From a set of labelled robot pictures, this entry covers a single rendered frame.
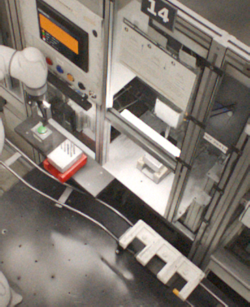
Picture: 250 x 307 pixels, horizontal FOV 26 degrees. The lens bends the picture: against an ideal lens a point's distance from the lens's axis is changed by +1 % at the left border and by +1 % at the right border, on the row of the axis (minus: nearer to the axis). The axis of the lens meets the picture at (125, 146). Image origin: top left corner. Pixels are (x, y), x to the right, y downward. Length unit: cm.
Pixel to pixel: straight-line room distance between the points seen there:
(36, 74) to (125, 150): 68
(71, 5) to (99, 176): 91
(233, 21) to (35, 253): 149
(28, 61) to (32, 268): 99
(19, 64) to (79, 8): 38
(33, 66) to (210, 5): 76
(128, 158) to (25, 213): 57
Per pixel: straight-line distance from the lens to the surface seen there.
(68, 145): 239
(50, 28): 199
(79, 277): 251
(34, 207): 266
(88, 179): 246
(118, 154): 253
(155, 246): 236
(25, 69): 206
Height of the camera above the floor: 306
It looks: 57 degrees down
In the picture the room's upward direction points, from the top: 6 degrees clockwise
